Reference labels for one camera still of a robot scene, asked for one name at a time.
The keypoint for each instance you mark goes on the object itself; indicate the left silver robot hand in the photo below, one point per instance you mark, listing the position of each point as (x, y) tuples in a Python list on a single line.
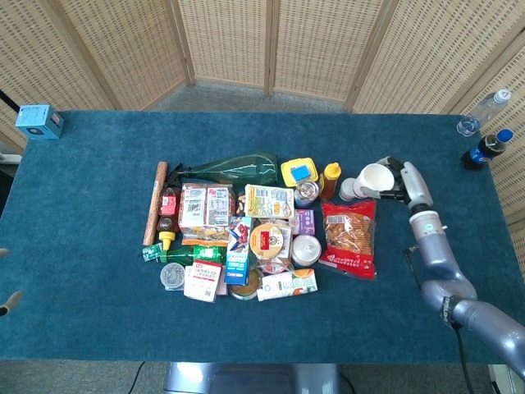
[(12, 301)]

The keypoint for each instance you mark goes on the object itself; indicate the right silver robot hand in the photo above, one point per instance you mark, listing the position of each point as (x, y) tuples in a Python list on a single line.
[(416, 184)]

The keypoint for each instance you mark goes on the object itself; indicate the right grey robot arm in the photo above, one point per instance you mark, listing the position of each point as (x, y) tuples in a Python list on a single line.
[(439, 254)]

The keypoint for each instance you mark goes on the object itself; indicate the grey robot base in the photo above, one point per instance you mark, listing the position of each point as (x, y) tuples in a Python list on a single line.
[(246, 379)]

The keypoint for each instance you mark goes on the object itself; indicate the cola bottle with blue cap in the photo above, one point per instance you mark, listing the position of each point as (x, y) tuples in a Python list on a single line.
[(484, 149)]

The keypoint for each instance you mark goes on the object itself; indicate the red cookie snack bag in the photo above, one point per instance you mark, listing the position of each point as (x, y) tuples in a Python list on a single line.
[(348, 238)]

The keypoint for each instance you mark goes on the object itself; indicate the amber honey squeeze bottle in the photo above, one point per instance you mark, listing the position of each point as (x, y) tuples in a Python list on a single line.
[(329, 180)]

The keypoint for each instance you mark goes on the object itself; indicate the clear plastic water bottle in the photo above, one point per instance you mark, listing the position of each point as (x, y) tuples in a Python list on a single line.
[(482, 111)]

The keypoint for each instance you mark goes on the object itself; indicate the silver metal can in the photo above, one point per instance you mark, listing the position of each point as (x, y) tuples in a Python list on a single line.
[(307, 192)]

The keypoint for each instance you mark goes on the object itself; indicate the small purple box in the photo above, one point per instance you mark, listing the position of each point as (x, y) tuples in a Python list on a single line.
[(305, 221)]

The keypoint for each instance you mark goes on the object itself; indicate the yellow box with blue lid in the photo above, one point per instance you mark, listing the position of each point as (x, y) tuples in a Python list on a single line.
[(299, 170)]

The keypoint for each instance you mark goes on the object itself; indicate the round silver tin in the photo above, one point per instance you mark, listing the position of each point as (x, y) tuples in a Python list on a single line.
[(306, 249)]

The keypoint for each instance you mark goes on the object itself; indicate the blue felt table cover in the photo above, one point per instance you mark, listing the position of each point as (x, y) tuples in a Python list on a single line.
[(369, 320)]

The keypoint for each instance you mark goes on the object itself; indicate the small green packet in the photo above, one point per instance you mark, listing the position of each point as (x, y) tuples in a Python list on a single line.
[(151, 251)]

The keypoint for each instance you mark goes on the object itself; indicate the yellow white labelled food pack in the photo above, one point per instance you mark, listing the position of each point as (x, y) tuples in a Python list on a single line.
[(268, 201)]

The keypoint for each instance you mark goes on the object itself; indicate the round yellow red lid container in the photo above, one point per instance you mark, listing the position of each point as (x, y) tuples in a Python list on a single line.
[(266, 242)]

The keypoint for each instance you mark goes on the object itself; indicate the round grey tin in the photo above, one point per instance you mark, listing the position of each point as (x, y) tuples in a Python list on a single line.
[(172, 275)]

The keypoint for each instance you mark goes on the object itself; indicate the white orange drink carton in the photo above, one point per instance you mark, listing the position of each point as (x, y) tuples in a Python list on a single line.
[(287, 285)]

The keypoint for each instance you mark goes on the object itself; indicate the brown wooden stick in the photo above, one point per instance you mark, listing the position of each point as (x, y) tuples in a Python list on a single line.
[(156, 201)]

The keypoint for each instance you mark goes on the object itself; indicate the clear bag of peanuts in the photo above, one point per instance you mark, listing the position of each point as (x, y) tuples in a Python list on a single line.
[(240, 203)]

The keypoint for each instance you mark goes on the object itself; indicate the green plastic spray bottle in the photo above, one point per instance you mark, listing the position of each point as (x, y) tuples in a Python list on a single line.
[(238, 168)]

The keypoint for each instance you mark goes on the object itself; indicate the light blue cardboard box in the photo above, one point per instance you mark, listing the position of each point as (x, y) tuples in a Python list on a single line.
[(37, 121)]

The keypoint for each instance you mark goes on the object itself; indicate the dark sauce bottle yellow cap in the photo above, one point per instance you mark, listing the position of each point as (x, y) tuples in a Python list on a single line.
[(168, 205)]

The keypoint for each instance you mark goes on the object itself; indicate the green plastic drink bottle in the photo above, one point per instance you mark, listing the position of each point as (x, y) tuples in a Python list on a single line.
[(193, 254)]

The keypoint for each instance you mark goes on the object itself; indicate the white box with red print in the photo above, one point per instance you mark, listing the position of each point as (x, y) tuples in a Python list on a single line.
[(203, 281)]

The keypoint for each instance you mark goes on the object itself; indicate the blue white carton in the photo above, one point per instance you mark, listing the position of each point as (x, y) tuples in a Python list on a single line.
[(238, 262)]

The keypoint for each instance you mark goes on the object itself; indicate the round brown tin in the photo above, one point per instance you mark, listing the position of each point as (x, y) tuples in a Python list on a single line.
[(246, 289)]

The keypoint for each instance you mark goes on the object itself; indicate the orange snack bag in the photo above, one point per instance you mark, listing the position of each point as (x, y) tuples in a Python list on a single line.
[(205, 236)]

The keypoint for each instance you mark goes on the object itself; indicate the red white labelled snack pack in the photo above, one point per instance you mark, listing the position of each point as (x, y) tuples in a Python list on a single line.
[(205, 205)]

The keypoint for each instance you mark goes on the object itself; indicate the woven wicker folding screen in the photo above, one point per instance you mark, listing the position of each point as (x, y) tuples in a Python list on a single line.
[(225, 41)]

